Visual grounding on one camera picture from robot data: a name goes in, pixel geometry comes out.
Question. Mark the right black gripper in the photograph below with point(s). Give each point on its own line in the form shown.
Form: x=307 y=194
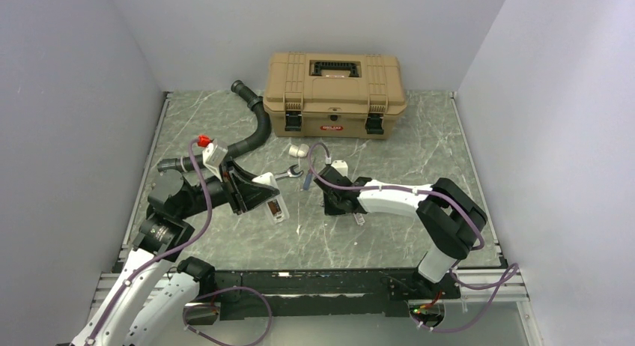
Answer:
x=330 y=210

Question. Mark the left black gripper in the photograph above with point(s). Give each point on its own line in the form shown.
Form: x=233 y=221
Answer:
x=240 y=190

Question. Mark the white battery cover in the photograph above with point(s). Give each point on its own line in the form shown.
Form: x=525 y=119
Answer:
x=359 y=219

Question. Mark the white AC remote control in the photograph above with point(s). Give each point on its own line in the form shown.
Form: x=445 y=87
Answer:
x=275 y=207

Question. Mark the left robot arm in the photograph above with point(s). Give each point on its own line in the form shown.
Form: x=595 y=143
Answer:
x=154 y=285

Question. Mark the white pipe elbow fitting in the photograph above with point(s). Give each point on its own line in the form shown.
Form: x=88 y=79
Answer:
x=299 y=151

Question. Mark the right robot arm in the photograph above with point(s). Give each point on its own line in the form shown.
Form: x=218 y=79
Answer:
x=453 y=221

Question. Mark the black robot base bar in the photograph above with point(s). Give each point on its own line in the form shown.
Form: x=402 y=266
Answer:
x=392 y=292

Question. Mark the blue red screwdriver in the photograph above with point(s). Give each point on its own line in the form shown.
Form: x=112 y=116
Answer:
x=310 y=175

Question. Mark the silver combination wrench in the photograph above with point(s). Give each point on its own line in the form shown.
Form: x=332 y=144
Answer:
x=293 y=171

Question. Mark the tan plastic toolbox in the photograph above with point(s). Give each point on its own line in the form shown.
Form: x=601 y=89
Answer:
x=334 y=95

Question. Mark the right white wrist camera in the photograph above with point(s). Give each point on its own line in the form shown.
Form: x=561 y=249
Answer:
x=341 y=167

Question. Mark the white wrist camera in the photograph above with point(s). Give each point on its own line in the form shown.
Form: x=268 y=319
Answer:
x=341 y=167
x=213 y=154

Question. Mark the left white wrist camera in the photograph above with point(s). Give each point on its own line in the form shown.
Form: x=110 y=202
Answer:
x=213 y=154

